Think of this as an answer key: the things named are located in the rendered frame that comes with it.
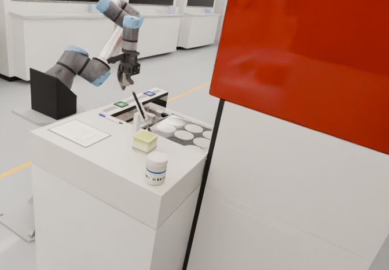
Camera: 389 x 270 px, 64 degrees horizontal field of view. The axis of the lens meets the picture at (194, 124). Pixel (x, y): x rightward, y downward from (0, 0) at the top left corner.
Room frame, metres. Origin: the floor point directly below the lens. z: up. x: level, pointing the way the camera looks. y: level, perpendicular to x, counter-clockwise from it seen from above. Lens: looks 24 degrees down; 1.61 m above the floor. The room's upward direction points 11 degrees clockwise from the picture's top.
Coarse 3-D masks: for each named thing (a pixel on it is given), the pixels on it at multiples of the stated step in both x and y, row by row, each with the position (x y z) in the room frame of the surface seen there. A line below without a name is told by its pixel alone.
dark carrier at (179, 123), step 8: (168, 120) 1.56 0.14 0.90; (176, 120) 1.58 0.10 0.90; (184, 120) 1.60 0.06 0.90; (152, 128) 1.42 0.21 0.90; (176, 128) 1.47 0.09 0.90; (184, 128) 1.49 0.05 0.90; (208, 128) 1.55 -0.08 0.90; (168, 136) 1.37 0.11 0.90; (176, 136) 1.38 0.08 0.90; (200, 136) 1.43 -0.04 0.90; (184, 144) 1.32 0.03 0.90; (192, 144) 1.34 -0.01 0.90
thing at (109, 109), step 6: (150, 90) 1.81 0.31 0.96; (156, 90) 1.84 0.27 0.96; (162, 90) 1.86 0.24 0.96; (132, 96) 1.66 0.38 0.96; (138, 96) 1.68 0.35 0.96; (144, 96) 1.71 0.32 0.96; (156, 96) 1.74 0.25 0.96; (114, 102) 1.52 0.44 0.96; (126, 102) 1.56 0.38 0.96; (132, 102) 1.57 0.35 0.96; (102, 108) 1.42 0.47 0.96; (108, 108) 1.44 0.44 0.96; (114, 108) 1.46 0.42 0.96; (120, 108) 1.46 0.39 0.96; (126, 108) 1.48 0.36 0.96; (108, 114) 1.36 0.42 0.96
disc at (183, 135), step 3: (177, 132) 1.43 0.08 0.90; (180, 132) 1.44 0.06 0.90; (183, 132) 1.44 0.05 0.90; (186, 132) 1.45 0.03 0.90; (189, 132) 1.46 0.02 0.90; (177, 135) 1.40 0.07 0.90; (180, 135) 1.40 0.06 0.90; (183, 135) 1.41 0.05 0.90; (186, 135) 1.42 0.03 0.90; (189, 135) 1.42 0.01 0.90; (192, 135) 1.43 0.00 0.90; (180, 138) 1.37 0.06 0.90; (183, 138) 1.38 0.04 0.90; (186, 138) 1.39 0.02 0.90; (189, 138) 1.39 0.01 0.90; (192, 138) 1.40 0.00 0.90
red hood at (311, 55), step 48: (240, 0) 1.14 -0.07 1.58; (288, 0) 1.08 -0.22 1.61; (336, 0) 1.02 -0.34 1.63; (384, 0) 0.98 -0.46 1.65; (240, 48) 1.12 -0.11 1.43; (288, 48) 1.06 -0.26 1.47; (336, 48) 1.01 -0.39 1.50; (384, 48) 0.96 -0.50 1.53; (240, 96) 1.11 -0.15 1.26; (288, 96) 1.04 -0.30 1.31; (336, 96) 0.99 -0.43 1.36; (384, 96) 0.94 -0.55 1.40; (384, 144) 0.92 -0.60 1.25
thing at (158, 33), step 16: (128, 0) 5.87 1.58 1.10; (144, 0) 6.32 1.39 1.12; (160, 0) 6.84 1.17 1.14; (176, 0) 7.43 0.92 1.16; (144, 16) 5.95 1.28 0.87; (160, 16) 6.45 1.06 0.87; (176, 16) 7.02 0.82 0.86; (144, 32) 6.05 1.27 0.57; (160, 32) 6.58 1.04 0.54; (176, 32) 7.18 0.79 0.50; (144, 48) 6.10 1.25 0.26; (160, 48) 6.65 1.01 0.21
